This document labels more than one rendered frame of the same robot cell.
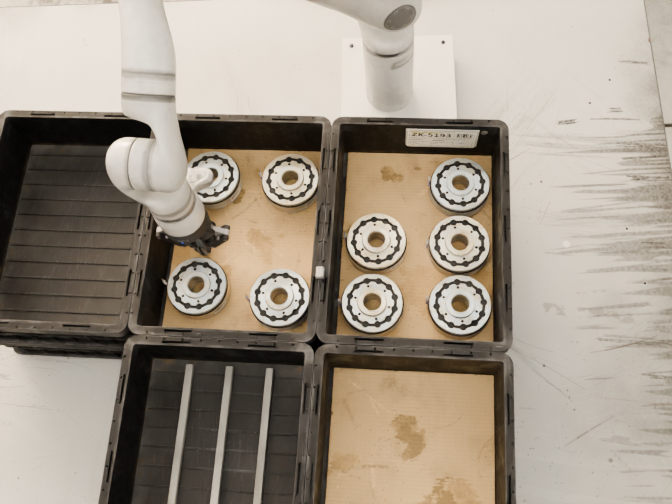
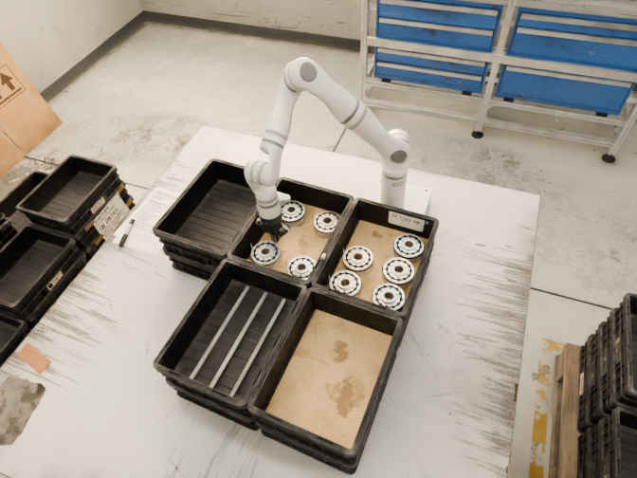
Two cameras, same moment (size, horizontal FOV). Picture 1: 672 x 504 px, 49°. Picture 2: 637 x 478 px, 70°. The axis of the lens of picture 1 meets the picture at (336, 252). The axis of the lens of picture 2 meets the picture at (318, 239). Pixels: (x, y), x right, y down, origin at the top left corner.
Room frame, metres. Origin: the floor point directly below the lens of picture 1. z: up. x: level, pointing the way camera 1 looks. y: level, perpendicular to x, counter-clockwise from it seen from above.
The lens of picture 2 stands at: (-0.45, -0.16, 2.10)
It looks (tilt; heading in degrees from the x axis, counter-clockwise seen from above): 51 degrees down; 14
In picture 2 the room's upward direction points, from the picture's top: 5 degrees counter-clockwise
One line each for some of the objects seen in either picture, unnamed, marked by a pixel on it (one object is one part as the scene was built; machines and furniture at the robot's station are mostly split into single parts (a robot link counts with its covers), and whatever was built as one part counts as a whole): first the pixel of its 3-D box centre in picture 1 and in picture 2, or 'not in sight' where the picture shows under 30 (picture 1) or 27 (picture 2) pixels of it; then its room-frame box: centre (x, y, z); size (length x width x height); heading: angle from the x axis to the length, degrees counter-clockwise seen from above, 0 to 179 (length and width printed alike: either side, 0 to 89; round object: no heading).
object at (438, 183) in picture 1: (460, 184); (409, 245); (0.52, -0.24, 0.86); 0.10 x 0.10 x 0.01
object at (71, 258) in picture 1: (73, 228); (221, 213); (0.58, 0.45, 0.87); 0.40 x 0.30 x 0.11; 166
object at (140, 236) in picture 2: not in sight; (154, 217); (0.66, 0.80, 0.70); 0.33 x 0.23 x 0.01; 169
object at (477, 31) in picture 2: not in sight; (431, 45); (2.31, -0.32, 0.60); 0.72 x 0.03 x 0.56; 79
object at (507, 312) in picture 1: (416, 228); (377, 252); (0.43, -0.14, 0.92); 0.40 x 0.30 x 0.02; 166
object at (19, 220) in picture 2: not in sight; (40, 212); (0.98, 1.79, 0.26); 0.40 x 0.30 x 0.23; 169
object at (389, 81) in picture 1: (388, 66); (392, 188); (0.79, -0.17, 0.85); 0.09 x 0.09 x 0.17; 0
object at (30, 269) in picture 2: not in sight; (40, 283); (0.51, 1.47, 0.31); 0.40 x 0.30 x 0.34; 169
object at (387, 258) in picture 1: (376, 240); (357, 258); (0.45, -0.07, 0.86); 0.10 x 0.10 x 0.01
